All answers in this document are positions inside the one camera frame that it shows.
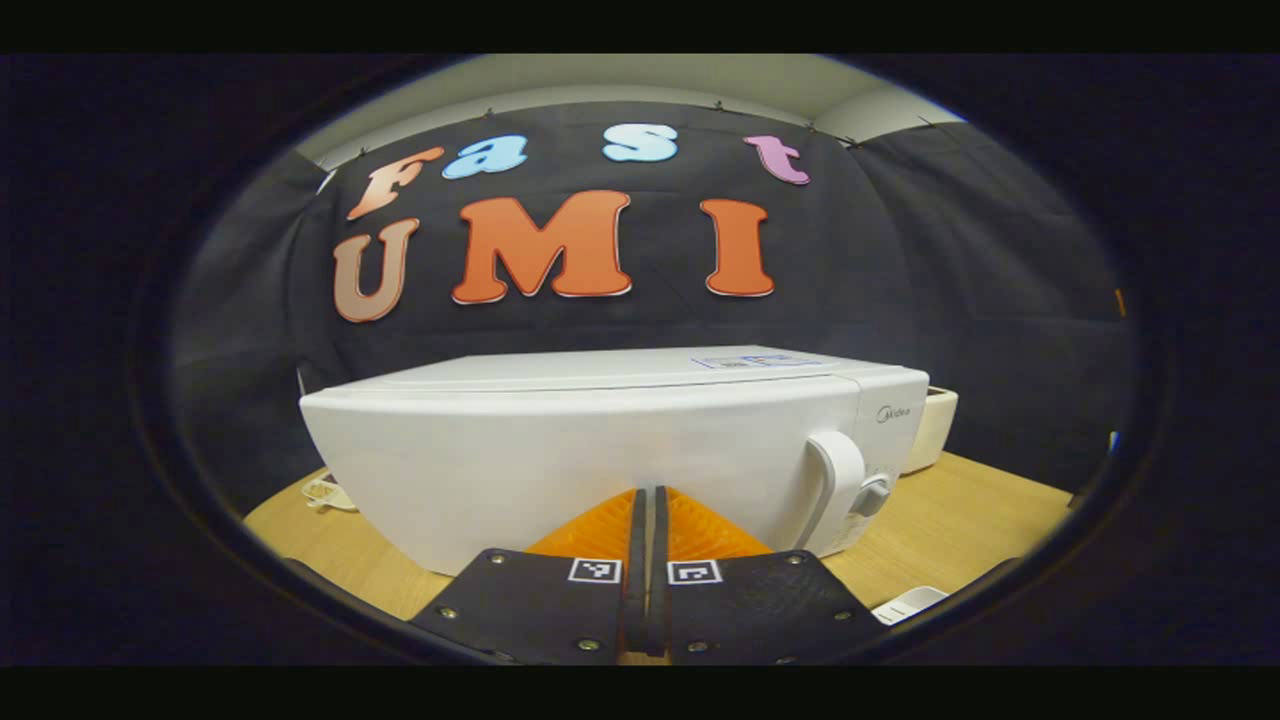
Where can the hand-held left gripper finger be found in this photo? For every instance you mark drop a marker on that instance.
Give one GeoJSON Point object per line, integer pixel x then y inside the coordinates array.
{"type": "Point", "coordinates": [637, 560]}
{"type": "Point", "coordinates": [660, 560]}

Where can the white microwave oven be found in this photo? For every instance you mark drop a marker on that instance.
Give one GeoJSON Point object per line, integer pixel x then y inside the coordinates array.
{"type": "Point", "coordinates": [560, 450]}

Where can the white ridged plate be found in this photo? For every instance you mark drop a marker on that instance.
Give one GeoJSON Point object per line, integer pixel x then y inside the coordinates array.
{"type": "Point", "coordinates": [910, 603]}

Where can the white toaster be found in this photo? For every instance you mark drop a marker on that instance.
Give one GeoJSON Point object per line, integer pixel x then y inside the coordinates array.
{"type": "Point", "coordinates": [935, 430]}

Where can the small clear container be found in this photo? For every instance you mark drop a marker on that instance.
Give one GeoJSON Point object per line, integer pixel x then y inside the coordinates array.
{"type": "Point", "coordinates": [330, 492]}

